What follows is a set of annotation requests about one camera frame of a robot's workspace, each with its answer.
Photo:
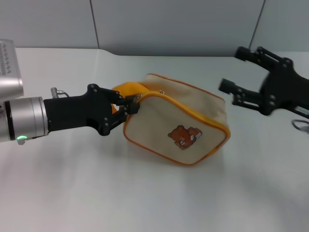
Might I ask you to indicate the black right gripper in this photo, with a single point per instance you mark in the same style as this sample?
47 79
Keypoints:
287 87

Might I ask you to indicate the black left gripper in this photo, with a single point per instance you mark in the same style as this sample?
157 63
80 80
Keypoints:
72 113

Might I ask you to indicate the beige food bag yellow trim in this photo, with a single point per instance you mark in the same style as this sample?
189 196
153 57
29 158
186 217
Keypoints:
173 123

